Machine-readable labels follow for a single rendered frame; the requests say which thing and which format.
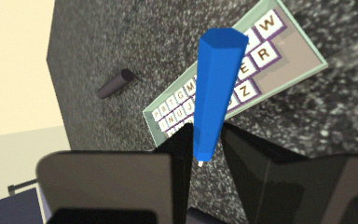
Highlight blue stylus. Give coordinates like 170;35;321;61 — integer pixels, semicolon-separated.
193;28;249;166

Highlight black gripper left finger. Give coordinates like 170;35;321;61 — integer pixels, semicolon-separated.
35;122;194;224

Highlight dark grey cylinder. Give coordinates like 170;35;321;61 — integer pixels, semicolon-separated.
96;69;133;99
186;207;228;224

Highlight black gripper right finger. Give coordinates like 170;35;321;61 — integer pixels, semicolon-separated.
220;122;358;224

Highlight small keyboard with keys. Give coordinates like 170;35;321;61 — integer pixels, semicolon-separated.
142;0;328;147

